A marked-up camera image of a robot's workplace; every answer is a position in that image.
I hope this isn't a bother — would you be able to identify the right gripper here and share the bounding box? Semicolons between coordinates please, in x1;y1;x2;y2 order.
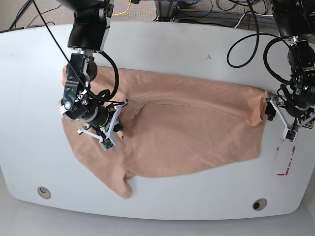
59;99;123;133

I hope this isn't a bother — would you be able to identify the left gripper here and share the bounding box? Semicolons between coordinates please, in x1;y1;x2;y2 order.
265;87;315;120

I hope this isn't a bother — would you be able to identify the peach t-shirt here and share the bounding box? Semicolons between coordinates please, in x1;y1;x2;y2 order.
61;69;268;198

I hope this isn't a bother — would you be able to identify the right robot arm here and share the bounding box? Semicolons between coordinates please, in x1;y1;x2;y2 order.
59;0;123;135

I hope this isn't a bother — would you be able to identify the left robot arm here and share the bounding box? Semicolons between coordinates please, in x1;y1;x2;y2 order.
263;0;315;119

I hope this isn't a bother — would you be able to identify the red tape rectangle marking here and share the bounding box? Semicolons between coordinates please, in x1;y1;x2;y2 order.
273;139;296;177

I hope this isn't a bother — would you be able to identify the right table grommet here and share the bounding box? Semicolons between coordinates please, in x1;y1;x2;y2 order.
252;198;267;211

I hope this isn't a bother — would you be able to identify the table grommet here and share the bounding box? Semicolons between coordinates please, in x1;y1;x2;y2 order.
252;198;267;211
37;186;51;200

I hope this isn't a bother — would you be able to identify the left table grommet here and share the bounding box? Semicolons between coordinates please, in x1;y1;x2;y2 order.
37;186;51;200

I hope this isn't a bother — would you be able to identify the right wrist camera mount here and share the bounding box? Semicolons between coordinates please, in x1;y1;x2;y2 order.
77;99;129;151

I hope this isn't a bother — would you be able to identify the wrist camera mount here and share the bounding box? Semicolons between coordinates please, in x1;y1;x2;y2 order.
264;93;315;142
77;99;129;151

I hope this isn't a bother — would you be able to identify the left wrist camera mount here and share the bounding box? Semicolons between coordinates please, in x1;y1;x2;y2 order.
264;93;315;142

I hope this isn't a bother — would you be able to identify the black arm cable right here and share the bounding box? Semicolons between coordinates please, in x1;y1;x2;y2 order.
31;0;128;105

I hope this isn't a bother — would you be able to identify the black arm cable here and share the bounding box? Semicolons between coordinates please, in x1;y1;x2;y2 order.
31;0;128;105
219;0;293;84

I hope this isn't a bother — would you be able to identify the white cable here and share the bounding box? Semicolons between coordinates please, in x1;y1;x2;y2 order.
235;11;276;28

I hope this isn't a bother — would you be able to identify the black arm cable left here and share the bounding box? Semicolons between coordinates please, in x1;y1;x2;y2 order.
219;0;293;84

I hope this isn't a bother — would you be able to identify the yellow cable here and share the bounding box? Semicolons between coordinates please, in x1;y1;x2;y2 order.
112;0;131;17

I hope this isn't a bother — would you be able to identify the aluminium frame stand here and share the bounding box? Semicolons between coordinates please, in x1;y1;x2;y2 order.
154;0;179;22

